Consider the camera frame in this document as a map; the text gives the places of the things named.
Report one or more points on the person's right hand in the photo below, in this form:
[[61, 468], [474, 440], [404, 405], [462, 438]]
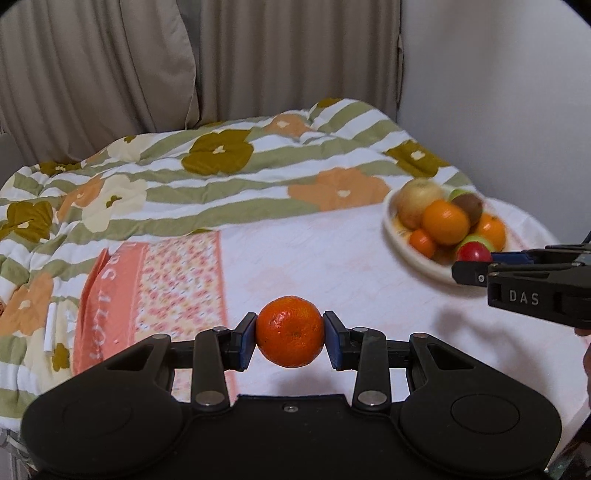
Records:
[[587, 369]]

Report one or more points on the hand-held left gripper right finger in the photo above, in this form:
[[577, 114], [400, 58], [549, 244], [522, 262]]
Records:
[[333, 342]]

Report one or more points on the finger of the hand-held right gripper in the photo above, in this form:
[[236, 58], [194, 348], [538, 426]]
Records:
[[545, 256], [471, 273]]

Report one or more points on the large orange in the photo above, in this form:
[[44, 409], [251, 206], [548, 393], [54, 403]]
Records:
[[493, 233]]

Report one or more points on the medium orange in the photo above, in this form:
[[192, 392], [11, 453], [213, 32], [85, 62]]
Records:
[[445, 221]]

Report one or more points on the floral striped quilt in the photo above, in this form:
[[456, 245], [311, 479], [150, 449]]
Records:
[[184, 184]]

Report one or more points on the small green apple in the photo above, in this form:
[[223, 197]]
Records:
[[457, 195]]

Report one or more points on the cream ceramic bowl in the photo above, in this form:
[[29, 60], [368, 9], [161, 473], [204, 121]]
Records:
[[397, 226]]

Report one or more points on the brown kiwi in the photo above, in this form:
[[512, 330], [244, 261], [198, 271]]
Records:
[[470, 207]]

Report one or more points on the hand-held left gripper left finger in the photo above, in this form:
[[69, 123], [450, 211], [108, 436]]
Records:
[[247, 342]]

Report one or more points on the large green apple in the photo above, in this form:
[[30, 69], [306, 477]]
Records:
[[475, 240]]

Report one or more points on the beige curtain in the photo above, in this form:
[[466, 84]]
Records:
[[138, 60]]

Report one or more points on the red yellow apple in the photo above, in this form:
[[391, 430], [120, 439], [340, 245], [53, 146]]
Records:
[[415, 201]]

